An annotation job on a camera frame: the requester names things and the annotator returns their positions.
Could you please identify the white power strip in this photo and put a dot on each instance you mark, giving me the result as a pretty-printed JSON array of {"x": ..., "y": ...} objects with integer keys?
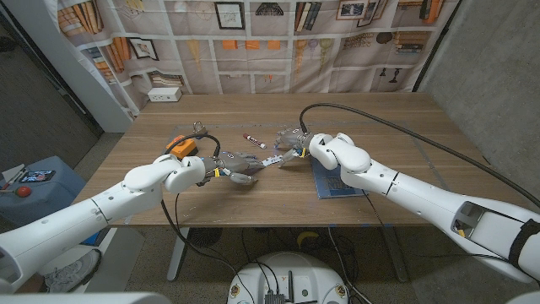
[{"x": 164, "y": 94}]

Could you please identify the maroon and white marker pen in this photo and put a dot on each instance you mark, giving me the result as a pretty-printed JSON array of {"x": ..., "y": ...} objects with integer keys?
[{"x": 254, "y": 140}]

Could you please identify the black round fan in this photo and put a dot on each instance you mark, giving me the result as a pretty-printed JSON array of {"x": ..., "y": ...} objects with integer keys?
[{"x": 204, "y": 237}]

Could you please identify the white puzzle piece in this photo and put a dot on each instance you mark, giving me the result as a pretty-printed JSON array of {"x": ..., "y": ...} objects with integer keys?
[
  {"x": 267, "y": 161},
  {"x": 277, "y": 159}
]

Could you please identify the grey sneaker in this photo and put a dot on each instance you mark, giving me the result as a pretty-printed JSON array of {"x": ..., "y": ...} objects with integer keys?
[{"x": 71, "y": 272}]

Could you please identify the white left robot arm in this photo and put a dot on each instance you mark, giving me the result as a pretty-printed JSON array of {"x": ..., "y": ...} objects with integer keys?
[{"x": 84, "y": 215}]

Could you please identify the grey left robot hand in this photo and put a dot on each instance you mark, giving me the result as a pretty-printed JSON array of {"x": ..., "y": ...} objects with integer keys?
[{"x": 234, "y": 162}]

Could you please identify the white table leg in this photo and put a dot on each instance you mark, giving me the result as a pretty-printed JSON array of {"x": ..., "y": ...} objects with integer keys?
[{"x": 176, "y": 253}]

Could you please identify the grey table leg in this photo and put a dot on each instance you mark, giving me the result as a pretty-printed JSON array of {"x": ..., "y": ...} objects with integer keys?
[{"x": 396, "y": 257}]

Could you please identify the blue-grey cabinet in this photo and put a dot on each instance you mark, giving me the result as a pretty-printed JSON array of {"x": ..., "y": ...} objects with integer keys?
[{"x": 50, "y": 186}]

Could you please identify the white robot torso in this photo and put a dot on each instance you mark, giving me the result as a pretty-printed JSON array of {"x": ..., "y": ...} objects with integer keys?
[{"x": 84, "y": 300}]

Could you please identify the black backdrop pole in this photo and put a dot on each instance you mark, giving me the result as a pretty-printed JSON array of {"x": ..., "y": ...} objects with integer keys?
[{"x": 437, "y": 46}]

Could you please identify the black smartphone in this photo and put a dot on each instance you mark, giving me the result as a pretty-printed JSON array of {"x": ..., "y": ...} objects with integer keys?
[{"x": 38, "y": 175}]

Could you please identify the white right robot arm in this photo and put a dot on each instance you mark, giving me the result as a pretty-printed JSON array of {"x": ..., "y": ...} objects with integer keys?
[{"x": 422, "y": 194}]

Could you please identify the printed bookshelf backdrop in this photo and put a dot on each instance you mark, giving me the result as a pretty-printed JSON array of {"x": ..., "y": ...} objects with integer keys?
[{"x": 253, "y": 59}]

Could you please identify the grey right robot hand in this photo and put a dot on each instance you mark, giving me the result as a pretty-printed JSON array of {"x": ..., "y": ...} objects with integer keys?
[{"x": 297, "y": 141}]

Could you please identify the orange emergency stop box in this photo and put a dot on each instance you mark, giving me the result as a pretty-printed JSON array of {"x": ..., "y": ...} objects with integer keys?
[{"x": 183, "y": 148}]

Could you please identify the blue notebook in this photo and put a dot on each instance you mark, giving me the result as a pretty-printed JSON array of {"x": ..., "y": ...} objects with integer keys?
[{"x": 327, "y": 186}]

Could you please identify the yellow curved object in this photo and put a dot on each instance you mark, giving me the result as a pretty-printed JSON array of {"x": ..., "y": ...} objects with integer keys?
[{"x": 307, "y": 236}]

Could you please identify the red knob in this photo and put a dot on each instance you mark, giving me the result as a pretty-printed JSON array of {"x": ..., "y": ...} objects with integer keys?
[{"x": 23, "y": 191}]

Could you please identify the silver padlock with blue base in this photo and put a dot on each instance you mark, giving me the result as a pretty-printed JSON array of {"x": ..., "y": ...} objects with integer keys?
[{"x": 199, "y": 126}]

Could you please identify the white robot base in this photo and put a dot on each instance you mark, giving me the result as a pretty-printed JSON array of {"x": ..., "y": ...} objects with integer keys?
[{"x": 304, "y": 274}]

